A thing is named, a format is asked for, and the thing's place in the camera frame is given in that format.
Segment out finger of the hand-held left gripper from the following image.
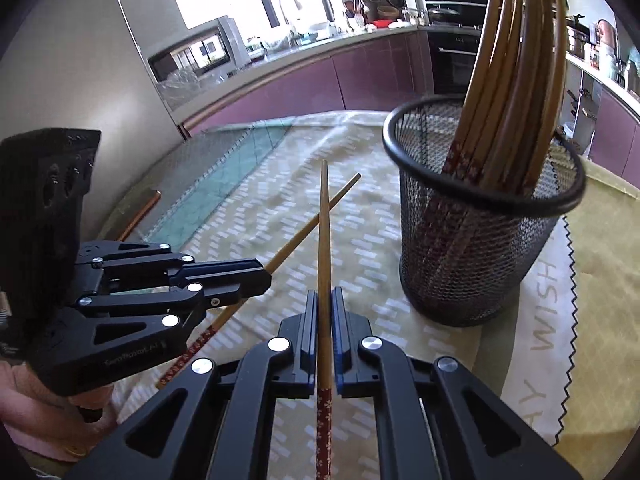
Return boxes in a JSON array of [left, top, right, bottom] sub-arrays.
[[75, 241, 273, 302], [75, 282, 223, 348]]

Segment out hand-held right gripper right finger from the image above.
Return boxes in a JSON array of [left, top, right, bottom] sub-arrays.
[[331, 287, 583, 480]]

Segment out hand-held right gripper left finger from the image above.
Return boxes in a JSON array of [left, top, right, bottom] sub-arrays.
[[65, 290, 319, 480]]

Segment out red-patterned wooden chopstick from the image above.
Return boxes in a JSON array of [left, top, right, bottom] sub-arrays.
[[316, 159, 334, 480], [155, 173, 363, 390]]

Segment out black mesh utensil holder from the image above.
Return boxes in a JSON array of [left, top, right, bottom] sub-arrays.
[[382, 94, 587, 327]]

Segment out bunch of wooden chopsticks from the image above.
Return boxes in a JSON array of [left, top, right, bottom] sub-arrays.
[[420, 0, 568, 306]]

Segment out person's left hand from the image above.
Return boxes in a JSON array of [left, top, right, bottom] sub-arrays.
[[67, 385, 112, 411]]

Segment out brown wooden bar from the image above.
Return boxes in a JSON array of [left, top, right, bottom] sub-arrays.
[[116, 188, 162, 241]]

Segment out green and grey quilted cloth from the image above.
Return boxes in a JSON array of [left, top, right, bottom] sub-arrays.
[[97, 122, 293, 243]]

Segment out grey refrigerator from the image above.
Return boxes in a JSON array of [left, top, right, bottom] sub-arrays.
[[0, 0, 188, 261]]

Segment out beige and yellow printed tablecloth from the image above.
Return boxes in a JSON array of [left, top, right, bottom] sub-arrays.
[[97, 110, 640, 480]]

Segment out clear plastic bag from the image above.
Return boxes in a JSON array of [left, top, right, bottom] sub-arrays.
[[157, 67, 226, 108]]

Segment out purple kitchen counter cabinets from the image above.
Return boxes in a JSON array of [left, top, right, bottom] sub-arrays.
[[182, 29, 436, 136], [562, 57, 640, 188]]

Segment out silver microwave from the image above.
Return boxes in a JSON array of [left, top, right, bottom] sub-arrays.
[[147, 16, 251, 83]]

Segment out black built-in oven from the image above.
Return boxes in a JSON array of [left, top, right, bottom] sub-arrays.
[[427, 27, 483, 95]]

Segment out steel pot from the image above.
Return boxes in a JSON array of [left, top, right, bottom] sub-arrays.
[[567, 27, 588, 58]]

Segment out copper-coloured container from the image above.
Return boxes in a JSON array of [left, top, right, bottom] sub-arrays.
[[595, 19, 618, 68]]

